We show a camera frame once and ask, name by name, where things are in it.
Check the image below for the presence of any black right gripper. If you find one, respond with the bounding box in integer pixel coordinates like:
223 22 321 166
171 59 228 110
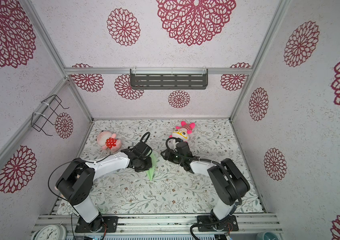
161 148 185 166

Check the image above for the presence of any light green paper sheet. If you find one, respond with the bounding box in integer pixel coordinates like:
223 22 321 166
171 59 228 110
146 152 158 181

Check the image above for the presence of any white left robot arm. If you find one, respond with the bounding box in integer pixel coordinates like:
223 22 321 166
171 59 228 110
55 149 152 224

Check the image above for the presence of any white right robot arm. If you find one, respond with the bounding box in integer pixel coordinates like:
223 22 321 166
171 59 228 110
160 150 251 221

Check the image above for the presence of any white pink owl plush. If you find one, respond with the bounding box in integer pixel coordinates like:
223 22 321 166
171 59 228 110
169 121 196 142

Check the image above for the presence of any pink plush red dotted dress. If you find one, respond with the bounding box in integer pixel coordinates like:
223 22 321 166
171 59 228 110
96 131 122 153

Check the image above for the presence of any white analog clock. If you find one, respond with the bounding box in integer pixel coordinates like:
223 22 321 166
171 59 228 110
31 222 67 240

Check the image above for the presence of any teal cup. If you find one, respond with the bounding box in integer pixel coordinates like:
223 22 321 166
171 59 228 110
256 232 280 240

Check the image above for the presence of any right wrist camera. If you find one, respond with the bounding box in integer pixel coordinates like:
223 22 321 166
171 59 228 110
176 142 193 157

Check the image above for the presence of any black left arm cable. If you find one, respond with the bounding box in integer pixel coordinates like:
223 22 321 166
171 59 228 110
48 131 151 240

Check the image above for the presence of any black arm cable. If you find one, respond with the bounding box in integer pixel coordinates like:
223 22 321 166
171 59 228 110
48 131 151 240
165 137 243 240

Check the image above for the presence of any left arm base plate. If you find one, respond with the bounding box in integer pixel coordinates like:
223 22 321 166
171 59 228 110
75 215 119 233

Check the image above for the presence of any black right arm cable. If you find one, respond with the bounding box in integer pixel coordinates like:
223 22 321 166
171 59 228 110
165 137 243 240

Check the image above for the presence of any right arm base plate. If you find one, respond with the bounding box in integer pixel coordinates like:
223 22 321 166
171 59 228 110
197 215 239 232

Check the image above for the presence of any grey wall shelf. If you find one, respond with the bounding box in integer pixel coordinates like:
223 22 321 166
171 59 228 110
129 69 209 90

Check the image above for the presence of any black wire wall rack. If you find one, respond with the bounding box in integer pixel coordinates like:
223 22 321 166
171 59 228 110
30 94 69 137

